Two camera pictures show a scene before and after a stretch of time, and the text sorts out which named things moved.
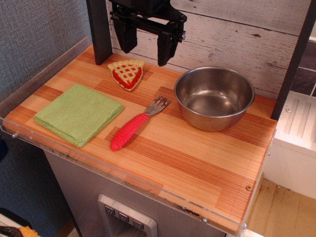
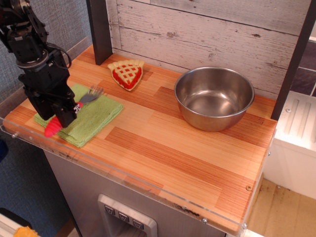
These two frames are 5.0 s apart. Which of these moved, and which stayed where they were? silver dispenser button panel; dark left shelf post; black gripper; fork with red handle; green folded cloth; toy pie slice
Moved: fork with red handle; black gripper
Stayed: toy pie slice; dark left shelf post; silver dispenser button panel; green folded cloth
